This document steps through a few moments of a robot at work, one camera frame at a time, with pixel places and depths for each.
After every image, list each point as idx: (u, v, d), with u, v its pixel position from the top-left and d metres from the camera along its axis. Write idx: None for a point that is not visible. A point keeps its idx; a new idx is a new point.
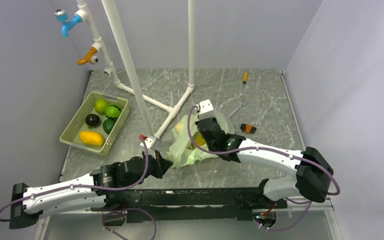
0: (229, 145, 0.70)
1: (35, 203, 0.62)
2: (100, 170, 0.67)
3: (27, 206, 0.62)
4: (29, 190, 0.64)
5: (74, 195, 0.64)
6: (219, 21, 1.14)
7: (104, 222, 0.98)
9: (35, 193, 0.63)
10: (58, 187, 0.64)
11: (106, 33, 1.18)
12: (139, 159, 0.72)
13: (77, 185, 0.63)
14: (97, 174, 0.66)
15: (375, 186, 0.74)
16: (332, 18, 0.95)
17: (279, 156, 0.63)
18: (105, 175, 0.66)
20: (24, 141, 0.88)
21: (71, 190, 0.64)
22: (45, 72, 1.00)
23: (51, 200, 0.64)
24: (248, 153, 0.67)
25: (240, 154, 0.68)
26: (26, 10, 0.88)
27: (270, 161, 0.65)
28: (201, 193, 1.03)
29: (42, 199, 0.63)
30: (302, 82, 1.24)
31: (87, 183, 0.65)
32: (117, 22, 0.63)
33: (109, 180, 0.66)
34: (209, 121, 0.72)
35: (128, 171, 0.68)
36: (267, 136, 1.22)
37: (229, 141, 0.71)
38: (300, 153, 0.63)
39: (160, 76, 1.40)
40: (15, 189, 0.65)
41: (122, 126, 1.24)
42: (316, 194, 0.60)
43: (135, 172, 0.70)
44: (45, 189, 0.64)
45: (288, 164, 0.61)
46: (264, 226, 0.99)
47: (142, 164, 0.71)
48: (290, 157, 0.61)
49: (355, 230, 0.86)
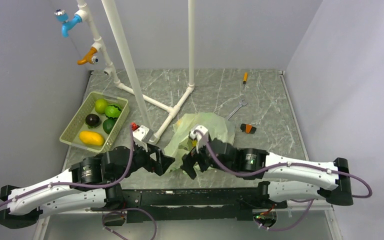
0: (251, 163, 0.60)
1: (18, 205, 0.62)
2: (80, 164, 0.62)
3: (11, 208, 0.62)
4: (13, 192, 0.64)
5: (54, 193, 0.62)
6: (219, 21, 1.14)
7: (104, 222, 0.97)
9: (16, 195, 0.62)
10: (36, 188, 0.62)
11: (106, 33, 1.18)
12: (123, 149, 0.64)
13: (55, 183, 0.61)
14: (76, 169, 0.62)
15: (375, 186, 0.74)
16: (332, 18, 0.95)
17: (316, 172, 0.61)
18: (85, 168, 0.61)
20: (23, 141, 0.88)
21: (50, 189, 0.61)
22: (44, 72, 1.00)
23: (33, 201, 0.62)
24: (280, 171, 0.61)
25: (269, 172, 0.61)
26: (26, 10, 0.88)
27: (306, 178, 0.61)
28: (201, 193, 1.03)
29: (24, 200, 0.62)
30: (302, 82, 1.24)
31: (65, 180, 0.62)
32: (117, 22, 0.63)
33: (90, 174, 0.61)
34: (218, 143, 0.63)
35: (111, 163, 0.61)
36: (267, 136, 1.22)
37: (251, 159, 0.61)
38: (334, 165, 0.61)
39: (161, 76, 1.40)
40: (2, 191, 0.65)
41: (122, 126, 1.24)
42: (347, 200, 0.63)
43: (120, 163, 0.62)
44: (26, 190, 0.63)
45: (328, 180, 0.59)
46: (264, 226, 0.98)
47: (128, 155, 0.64)
48: (329, 173, 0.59)
49: (355, 231, 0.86)
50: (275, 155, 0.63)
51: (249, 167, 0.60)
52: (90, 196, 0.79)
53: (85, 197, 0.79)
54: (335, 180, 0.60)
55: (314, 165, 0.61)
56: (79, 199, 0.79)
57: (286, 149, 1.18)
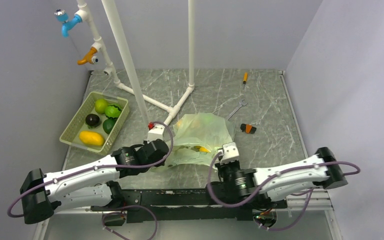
0: (244, 187, 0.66)
1: (59, 188, 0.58)
2: (120, 151, 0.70)
3: (51, 191, 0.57)
4: (49, 175, 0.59)
5: (98, 176, 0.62)
6: (219, 21, 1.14)
7: (104, 222, 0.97)
9: (58, 177, 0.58)
10: (81, 170, 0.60)
11: (106, 33, 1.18)
12: (160, 140, 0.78)
13: (102, 165, 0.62)
14: (117, 154, 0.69)
15: (375, 185, 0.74)
16: (332, 18, 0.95)
17: (305, 171, 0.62)
18: (127, 154, 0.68)
20: (23, 141, 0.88)
21: (96, 172, 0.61)
22: (44, 72, 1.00)
23: (75, 184, 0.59)
24: (273, 183, 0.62)
25: (263, 188, 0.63)
26: (27, 10, 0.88)
27: (299, 180, 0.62)
28: (201, 193, 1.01)
29: (66, 183, 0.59)
30: (302, 82, 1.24)
31: (110, 163, 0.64)
32: (118, 23, 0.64)
33: (131, 159, 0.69)
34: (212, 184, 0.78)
35: (157, 149, 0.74)
36: (267, 136, 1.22)
37: (242, 183, 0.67)
38: (318, 158, 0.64)
39: (161, 76, 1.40)
40: (32, 176, 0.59)
41: (122, 126, 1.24)
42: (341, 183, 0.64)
43: (163, 150, 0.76)
44: (67, 173, 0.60)
45: (317, 174, 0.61)
46: (264, 226, 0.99)
47: (164, 145, 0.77)
48: (316, 168, 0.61)
49: (355, 230, 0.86)
50: (262, 170, 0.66)
51: (243, 192, 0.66)
52: (99, 192, 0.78)
53: (95, 193, 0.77)
54: (324, 172, 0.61)
55: (300, 166, 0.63)
56: (89, 194, 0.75)
57: (286, 149, 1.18)
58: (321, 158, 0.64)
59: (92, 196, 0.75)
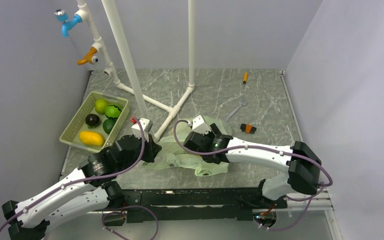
0: (216, 145, 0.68)
1: (31, 215, 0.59)
2: (89, 160, 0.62)
3: (23, 220, 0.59)
4: (19, 205, 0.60)
5: (68, 194, 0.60)
6: (219, 21, 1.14)
7: (104, 222, 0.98)
9: (27, 206, 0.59)
10: (48, 192, 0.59)
11: (106, 33, 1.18)
12: (132, 137, 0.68)
13: (68, 183, 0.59)
14: (86, 165, 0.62)
15: (374, 178, 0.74)
16: (332, 18, 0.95)
17: (269, 153, 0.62)
18: (95, 162, 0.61)
20: (23, 141, 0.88)
21: (63, 191, 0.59)
22: (44, 72, 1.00)
23: (46, 207, 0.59)
24: (238, 152, 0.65)
25: (229, 153, 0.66)
26: (27, 10, 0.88)
27: (261, 160, 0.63)
28: (201, 193, 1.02)
29: (36, 209, 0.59)
30: (302, 82, 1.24)
31: (78, 178, 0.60)
32: (118, 25, 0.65)
33: (102, 166, 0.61)
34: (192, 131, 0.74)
35: (122, 150, 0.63)
36: (267, 136, 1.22)
37: (216, 142, 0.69)
38: (289, 148, 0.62)
39: (160, 76, 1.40)
40: (5, 208, 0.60)
41: (122, 126, 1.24)
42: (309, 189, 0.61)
43: (131, 148, 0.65)
44: (36, 199, 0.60)
45: (280, 161, 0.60)
46: (265, 226, 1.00)
47: (135, 141, 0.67)
48: (280, 154, 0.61)
49: (355, 230, 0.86)
50: (237, 139, 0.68)
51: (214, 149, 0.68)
52: (92, 198, 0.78)
53: (87, 201, 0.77)
54: (287, 161, 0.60)
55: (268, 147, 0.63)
56: (81, 204, 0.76)
57: None
58: (293, 149, 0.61)
59: (85, 205, 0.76)
